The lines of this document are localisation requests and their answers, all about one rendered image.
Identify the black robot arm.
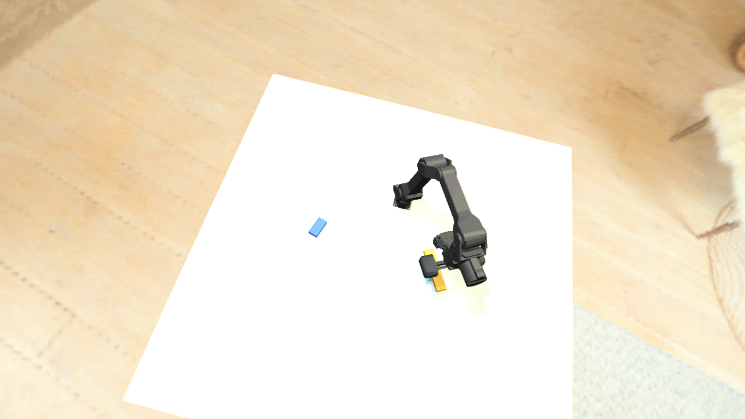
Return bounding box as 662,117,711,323
393,154,488,287

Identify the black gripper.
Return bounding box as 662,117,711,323
419,244,485,279

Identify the yellow bar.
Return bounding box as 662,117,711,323
423,248,447,292

